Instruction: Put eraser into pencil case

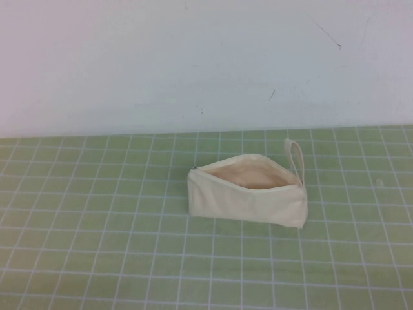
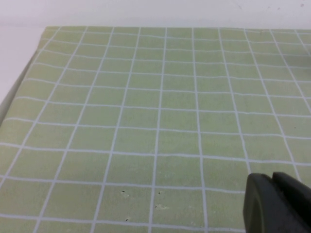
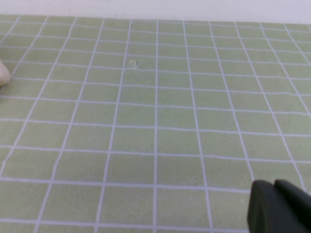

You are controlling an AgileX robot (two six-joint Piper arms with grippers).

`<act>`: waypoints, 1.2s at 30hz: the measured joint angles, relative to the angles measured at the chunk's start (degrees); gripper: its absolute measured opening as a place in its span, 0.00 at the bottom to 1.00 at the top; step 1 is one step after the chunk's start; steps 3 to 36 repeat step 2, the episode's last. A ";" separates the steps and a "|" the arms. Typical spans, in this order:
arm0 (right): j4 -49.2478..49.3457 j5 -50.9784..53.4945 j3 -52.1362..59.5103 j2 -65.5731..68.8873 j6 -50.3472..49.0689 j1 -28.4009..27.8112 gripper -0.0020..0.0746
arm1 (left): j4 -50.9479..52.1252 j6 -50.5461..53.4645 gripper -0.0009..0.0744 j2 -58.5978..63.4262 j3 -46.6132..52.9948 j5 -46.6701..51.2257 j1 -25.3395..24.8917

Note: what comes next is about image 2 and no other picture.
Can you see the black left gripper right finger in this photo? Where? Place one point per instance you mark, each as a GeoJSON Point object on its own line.
{"type": "Point", "coordinates": [296, 204]}

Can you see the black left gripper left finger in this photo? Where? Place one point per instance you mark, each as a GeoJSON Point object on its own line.
{"type": "Point", "coordinates": [260, 206]}

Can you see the green grid tablecloth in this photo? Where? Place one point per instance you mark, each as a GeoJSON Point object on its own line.
{"type": "Point", "coordinates": [145, 109]}

